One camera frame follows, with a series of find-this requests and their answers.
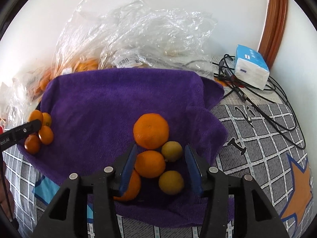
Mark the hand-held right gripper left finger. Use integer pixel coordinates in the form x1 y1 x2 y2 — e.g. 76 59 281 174
31 144 138 238

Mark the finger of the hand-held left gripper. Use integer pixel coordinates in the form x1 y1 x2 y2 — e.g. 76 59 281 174
11 119 42 142

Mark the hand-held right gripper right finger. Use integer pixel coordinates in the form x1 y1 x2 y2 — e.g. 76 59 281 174
184 144 290 238

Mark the medium orange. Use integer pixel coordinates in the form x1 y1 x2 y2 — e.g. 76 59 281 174
134 150 166 178
113 170 141 202

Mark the yellow citrus fruit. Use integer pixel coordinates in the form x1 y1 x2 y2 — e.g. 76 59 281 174
158 171 185 195
161 141 183 162

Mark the whitish plastic bag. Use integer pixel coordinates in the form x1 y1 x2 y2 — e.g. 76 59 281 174
0 67 53 127

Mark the large orange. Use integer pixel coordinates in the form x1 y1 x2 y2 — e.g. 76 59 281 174
133 113 170 150

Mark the wrapped orange cluster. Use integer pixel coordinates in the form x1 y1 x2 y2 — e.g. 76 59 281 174
32 69 53 97

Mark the purple towel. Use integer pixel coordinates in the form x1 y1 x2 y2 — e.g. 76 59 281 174
16 69 236 228

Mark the blue white tissue pack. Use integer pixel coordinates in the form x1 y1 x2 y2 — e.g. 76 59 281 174
234 45 269 90

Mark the crumpled clear plastic bag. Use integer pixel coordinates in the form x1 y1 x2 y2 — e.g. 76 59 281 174
99 7 216 73

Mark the long black cable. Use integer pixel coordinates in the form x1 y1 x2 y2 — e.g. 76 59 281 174
213 54 306 150

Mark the black cable with plug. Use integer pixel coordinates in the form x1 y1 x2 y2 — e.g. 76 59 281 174
218 54 248 103

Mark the brown wooden frame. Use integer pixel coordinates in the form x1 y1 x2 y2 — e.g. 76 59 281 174
258 0 289 70

